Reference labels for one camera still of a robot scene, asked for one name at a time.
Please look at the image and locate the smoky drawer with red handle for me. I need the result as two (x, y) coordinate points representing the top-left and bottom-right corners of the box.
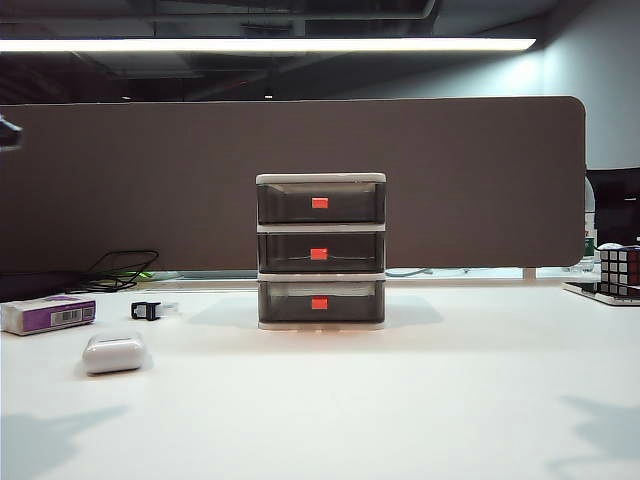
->
(258, 231), (385, 274)
(257, 182), (385, 224)
(258, 280), (386, 323)

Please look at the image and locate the Rubik's cube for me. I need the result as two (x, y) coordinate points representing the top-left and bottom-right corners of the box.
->
(597, 242), (640, 300)

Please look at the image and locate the white drawer cabinet frame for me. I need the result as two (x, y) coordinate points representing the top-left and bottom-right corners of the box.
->
(255, 172), (388, 330)

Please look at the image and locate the white flat tray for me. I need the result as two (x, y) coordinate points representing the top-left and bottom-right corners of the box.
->
(562, 280), (640, 305)

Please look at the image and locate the white earphone case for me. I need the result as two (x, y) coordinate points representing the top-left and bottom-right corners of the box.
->
(82, 331), (146, 375)

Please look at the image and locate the long ceiling light strip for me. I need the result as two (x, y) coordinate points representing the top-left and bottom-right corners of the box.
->
(0, 37), (537, 53)

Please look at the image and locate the small black clip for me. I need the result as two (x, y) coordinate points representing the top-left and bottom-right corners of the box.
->
(130, 299), (179, 321)

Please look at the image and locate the black cable bundle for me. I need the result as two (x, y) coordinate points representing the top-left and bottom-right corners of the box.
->
(79, 249), (160, 293)

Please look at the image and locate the purple and white box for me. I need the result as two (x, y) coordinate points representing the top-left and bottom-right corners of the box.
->
(0, 294), (97, 336)

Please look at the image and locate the black monitor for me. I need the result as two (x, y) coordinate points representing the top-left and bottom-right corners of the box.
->
(585, 168), (640, 249)

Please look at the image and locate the clear plastic bottle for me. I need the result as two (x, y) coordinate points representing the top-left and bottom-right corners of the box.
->
(582, 177), (601, 266)

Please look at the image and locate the brown desk partition panel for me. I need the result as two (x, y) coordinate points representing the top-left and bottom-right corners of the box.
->
(0, 95), (587, 275)

